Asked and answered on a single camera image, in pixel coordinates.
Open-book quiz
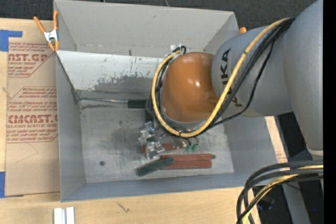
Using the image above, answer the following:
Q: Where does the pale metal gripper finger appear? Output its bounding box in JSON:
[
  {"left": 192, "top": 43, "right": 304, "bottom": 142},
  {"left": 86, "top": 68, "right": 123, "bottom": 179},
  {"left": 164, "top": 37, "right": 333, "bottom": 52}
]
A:
[
  {"left": 138, "top": 121, "right": 156, "bottom": 143},
  {"left": 145, "top": 140, "right": 165, "bottom": 161}
]

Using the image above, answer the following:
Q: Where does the red-brown flat block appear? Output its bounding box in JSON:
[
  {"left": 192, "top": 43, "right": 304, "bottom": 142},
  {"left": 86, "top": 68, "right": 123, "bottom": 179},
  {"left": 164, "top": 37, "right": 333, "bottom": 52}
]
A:
[
  {"left": 141, "top": 142, "right": 185, "bottom": 153},
  {"left": 160, "top": 153, "right": 213, "bottom": 162},
  {"left": 160, "top": 160, "right": 213, "bottom": 170}
]

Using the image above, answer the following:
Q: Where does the dark green flat block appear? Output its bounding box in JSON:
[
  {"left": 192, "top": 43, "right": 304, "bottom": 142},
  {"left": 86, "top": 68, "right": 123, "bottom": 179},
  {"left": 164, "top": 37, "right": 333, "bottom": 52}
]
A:
[{"left": 136, "top": 156, "right": 175, "bottom": 177}]

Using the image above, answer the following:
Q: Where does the grey metal bin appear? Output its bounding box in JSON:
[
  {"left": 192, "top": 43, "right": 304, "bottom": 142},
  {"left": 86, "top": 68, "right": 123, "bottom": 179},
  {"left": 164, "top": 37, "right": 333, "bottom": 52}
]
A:
[{"left": 53, "top": 0, "right": 280, "bottom": 203}]

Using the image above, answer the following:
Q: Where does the brown cardboard board red print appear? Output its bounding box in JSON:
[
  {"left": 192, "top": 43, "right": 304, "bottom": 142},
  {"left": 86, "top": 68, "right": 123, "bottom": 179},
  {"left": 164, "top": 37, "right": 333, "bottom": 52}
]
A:
[{"left": 0, "top": 17, "right": 61, "bottom": 198}]

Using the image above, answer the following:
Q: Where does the black cylinder on white bracket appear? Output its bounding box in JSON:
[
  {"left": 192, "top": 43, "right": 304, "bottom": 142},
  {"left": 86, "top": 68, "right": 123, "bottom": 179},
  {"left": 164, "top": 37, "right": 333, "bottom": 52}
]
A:
[{"left": 114, "top": 98, "right": 148, "bottom": 110}]

